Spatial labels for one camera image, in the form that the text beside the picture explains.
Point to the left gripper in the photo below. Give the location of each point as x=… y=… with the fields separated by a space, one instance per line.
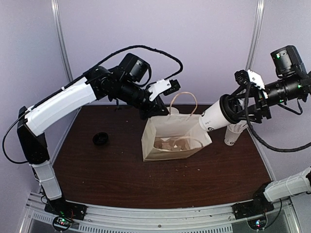
x=154 y=108

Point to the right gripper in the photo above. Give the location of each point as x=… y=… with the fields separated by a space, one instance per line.
x=261 y=103

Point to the white paper cup stack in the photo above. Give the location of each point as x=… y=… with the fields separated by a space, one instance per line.
x=173 y=110

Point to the white paper bag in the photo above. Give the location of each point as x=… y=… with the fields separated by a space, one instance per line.
x=174 y=136

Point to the cardboard cup carrier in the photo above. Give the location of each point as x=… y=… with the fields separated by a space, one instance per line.
x=172 y=144

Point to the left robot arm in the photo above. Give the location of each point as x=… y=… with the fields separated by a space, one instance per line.
x=116 y=83

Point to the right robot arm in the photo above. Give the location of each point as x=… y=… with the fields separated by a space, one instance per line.
x=252 y=102

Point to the white wrapped stirrers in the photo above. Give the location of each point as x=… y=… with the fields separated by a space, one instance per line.
x=237 y=128

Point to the cup holding stirrers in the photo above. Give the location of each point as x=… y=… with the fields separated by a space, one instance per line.
x=230 y=137

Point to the black cup lid stack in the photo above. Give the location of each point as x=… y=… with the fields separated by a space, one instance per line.
x=100 y=138

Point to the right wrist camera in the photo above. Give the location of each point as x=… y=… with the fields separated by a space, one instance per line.
x=243 y=77

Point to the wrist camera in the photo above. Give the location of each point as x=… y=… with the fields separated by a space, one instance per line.
x=243 y=77
x=163 y=86

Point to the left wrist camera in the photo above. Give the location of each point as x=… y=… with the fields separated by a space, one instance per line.
x=163 y=86

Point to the right aluminium frame post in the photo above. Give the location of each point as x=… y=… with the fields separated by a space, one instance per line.
x=257 y=26

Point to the aluminium frame post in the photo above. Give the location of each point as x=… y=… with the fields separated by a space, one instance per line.
x=257 y=26
x=61 y=42

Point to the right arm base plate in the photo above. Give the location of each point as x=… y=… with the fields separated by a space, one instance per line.
x=252 y=211

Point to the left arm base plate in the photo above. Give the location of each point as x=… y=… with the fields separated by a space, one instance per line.
x=66 y=216

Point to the left aluminium frame post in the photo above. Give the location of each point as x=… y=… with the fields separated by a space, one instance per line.
x=61 y=42

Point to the front aluminium rail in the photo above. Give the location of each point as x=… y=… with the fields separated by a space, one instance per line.
x=212 y=219

